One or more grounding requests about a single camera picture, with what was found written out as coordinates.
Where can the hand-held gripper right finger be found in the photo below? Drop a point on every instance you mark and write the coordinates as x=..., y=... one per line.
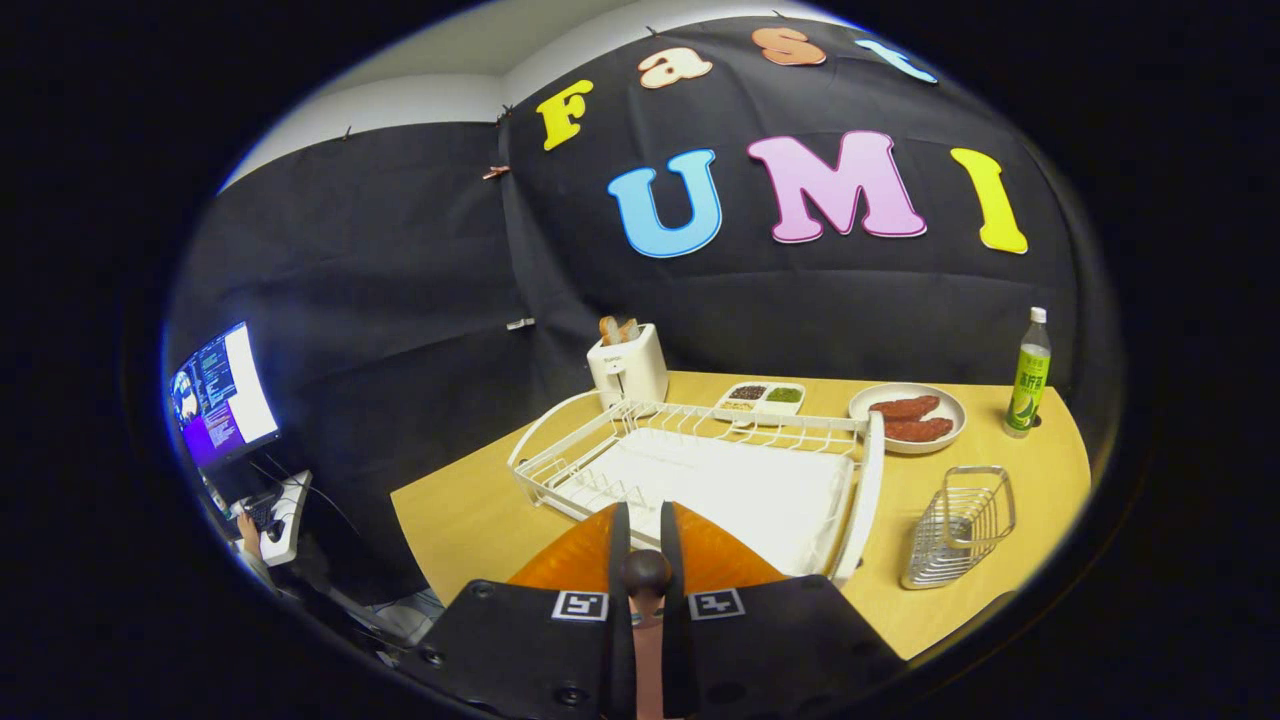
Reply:
x=780, y=640

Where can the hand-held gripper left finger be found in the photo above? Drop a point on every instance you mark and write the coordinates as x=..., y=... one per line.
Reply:
x=510, y=640

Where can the white divided snack dish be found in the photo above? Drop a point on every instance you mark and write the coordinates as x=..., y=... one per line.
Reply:
x=742, y=412

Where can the white plate with sausages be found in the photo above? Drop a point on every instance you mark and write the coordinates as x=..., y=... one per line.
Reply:
x=950, y=400

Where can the white drying mat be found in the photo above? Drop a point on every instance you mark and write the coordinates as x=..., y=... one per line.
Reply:
x=760, y=490

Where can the brown sausage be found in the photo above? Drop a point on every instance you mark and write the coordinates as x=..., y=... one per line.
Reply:
x=920, y=430
x=905, y=407

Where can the white toaster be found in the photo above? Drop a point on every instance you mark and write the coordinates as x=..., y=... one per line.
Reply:
x=630, y=375

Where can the toasted bread slice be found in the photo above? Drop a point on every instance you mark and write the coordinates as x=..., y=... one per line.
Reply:
x=608, y=330
x=630, y=330

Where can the green label drink bottle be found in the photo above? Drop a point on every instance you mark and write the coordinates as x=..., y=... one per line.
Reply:
x=1028, y=390

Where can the computer monitor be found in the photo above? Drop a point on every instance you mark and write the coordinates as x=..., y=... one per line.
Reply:
x=225, y=395

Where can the copper clip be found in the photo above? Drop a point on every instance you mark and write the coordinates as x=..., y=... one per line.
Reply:
x=495, y=172

